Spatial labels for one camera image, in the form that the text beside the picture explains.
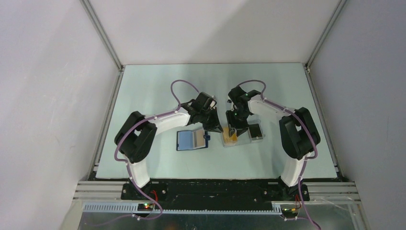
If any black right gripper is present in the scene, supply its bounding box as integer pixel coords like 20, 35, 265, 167
226, 108, 249, 137

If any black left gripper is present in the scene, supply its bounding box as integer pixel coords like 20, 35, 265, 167
199, 107, 223, 134

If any blue card holder wallet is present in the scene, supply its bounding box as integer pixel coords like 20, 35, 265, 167
176, 128, 211, 151

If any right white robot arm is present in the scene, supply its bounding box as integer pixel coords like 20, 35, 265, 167
226, 86, 321, 200

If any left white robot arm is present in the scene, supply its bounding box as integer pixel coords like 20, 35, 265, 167
114, 92, 223, 200

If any orange card stack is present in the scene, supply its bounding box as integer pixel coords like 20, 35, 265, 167
222, 127, 237, 146

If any clear plastic card tray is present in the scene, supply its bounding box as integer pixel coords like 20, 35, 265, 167
222, 120, 266, 148

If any left controller board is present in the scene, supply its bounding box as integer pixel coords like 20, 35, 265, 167
137, 203, 155, 211

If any controller board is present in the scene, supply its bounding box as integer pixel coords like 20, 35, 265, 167
137, 203, 155, 211
282, 208, 300, 213

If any right controller board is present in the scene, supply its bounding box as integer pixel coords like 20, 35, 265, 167
282, 208, 300, 213

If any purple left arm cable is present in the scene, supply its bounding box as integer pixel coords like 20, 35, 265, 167
114, 80, 201, 221

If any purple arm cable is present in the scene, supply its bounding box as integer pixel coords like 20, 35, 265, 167
236, 80, 322, 229
114, 80, 201, 221

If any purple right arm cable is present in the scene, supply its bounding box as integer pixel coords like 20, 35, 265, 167
236, 80, 322, 229

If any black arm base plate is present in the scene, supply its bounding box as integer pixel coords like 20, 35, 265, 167
121, 178, 310, 210

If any grey cable duct strip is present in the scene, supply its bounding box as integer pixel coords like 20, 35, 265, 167
83, 202, 282, 215

